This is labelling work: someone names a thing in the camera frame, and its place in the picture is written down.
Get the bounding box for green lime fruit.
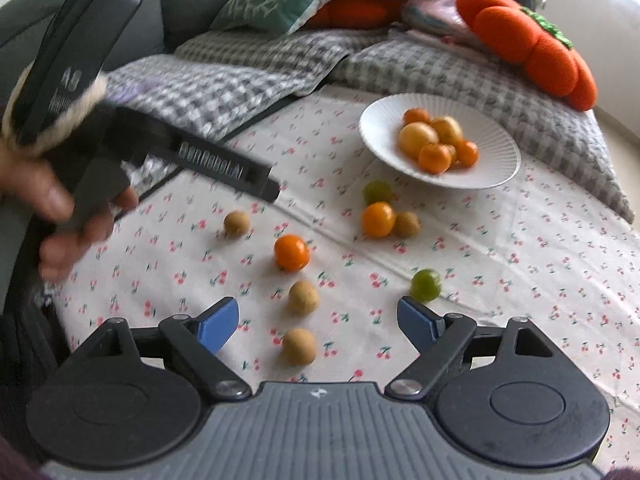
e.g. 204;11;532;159
409;269;442;304

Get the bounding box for brown longan front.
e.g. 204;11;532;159
282;327;317;366

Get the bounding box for brown longan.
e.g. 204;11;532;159
224;210;250;237
288;280;320;315
282;327;317;366

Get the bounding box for brown longan fruit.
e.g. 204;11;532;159
394;211;421;238

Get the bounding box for smooth orange fruit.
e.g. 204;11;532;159
273;234;310;272
361;202;396;238

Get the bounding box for stemmed orange tangerine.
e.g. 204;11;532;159
418;144;452;174

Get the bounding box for person's left hand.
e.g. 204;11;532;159
1;146;115;284

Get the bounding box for cherry print cloth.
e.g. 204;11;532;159
54;92;639;469

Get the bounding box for grey checkered sofa blanket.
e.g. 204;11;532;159
98;29;386;196

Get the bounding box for dark green sofa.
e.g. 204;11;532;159
1;0;227;106

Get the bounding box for small orange fruit in plate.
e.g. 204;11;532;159
454;140;480;168

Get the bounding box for white ribbed plate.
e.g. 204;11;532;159
359;93;521;190

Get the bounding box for large yellow fruit front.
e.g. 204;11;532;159
398;122;439;160

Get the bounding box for large yellow fruit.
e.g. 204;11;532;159
430;116;464;145
398;122;439;160

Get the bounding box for large yellow fruit back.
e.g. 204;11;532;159
430;116;464;145

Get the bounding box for grey checkered quilt cushion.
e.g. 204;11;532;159
329;39;634;223

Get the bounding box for orange persimmon plush cushion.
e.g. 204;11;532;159
456;0;598;112

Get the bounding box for plastic bag on sofa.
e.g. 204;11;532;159
401;0;478;46

